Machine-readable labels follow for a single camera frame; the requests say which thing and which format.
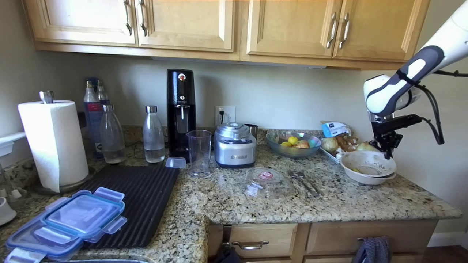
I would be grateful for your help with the black soda maker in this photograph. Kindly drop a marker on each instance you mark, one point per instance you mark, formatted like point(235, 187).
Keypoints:
point(180, 109)

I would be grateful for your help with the white wall outlet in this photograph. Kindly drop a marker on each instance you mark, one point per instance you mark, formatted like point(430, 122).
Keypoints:
point(224, 114)

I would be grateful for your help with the dark tinted bottle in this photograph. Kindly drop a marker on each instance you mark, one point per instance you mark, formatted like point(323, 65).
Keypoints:
point(94, 98)

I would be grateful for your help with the white ceramic bottom bowl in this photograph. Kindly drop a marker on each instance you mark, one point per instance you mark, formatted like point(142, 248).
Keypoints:
point(370, 179)

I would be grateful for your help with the paper towel roll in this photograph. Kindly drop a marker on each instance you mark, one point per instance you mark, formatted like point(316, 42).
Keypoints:
point(56, 141)

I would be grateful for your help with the blue lidded plastic container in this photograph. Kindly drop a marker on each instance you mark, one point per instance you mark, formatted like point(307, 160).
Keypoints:
point(66, 225)

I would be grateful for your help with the blue white food package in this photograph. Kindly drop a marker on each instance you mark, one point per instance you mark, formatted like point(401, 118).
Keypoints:
point(332, 128)

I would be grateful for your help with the clear glass carafe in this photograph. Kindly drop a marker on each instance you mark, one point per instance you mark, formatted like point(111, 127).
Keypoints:
point(111, 136)

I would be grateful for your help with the clear glass bottle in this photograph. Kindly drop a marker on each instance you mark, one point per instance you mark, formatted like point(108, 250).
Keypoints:
point(154, 143)

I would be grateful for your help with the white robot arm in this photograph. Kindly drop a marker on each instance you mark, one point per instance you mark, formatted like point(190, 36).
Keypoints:
point(386, 93)

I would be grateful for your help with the brown onion back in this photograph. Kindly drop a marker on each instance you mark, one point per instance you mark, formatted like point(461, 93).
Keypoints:
point(330, 144)

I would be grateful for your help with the white ceramic bowl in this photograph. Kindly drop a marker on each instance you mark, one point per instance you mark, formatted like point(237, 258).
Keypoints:
point(370, 179)
point(369, 163)

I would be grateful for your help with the glass fruit bowl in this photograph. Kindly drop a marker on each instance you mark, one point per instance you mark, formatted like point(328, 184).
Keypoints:
point(292, 143)

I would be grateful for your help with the blue grey hanging towel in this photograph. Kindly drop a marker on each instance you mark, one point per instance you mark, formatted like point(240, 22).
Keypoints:
point(373, 250)

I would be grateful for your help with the wooden upper cabinets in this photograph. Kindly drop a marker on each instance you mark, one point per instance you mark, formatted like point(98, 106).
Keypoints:
point(350, 33)

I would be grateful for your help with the white ceramic top bowl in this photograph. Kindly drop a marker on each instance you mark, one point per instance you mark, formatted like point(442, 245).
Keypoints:
point(369, 163)

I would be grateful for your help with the clear plastic lid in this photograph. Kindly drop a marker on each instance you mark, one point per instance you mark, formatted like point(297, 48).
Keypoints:
point(263, 182)

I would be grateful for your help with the black drying mat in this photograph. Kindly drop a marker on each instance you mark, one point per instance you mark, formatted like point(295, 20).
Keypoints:
point(146, 191)

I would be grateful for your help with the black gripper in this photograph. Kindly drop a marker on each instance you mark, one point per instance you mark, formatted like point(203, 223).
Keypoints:
point(386, 128)

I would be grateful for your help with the clear measuring cup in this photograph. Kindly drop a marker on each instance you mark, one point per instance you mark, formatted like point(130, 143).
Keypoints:
point(199, 150)

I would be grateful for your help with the silver food processor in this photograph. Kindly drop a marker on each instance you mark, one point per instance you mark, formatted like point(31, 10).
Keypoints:
point(234, 144)

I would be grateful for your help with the white rectangular tray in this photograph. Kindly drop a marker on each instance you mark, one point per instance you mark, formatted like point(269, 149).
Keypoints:
point(332, 156)

